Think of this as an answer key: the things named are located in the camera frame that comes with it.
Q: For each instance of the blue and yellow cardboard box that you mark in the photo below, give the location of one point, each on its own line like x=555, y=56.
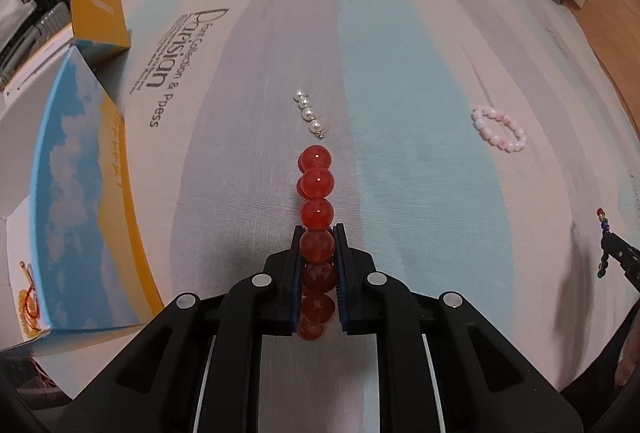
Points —
x=90, y=193

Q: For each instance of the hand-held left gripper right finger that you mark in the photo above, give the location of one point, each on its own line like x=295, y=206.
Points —
x=342, y=273

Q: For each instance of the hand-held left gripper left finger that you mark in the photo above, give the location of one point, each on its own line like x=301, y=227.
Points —
x=296, y=273

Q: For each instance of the white pearl strand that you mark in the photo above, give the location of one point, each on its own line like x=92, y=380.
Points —
x=310, y=113

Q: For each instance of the wooden headboard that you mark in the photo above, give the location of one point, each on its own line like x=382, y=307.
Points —
x=607, y=38

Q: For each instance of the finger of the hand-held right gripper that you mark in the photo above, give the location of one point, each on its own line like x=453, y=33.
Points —
x=622, y=255

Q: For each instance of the grey suitcase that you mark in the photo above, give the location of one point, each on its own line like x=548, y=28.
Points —
x=35, y=38

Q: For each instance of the person's right hand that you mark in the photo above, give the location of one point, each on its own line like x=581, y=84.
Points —
x=627, y=358

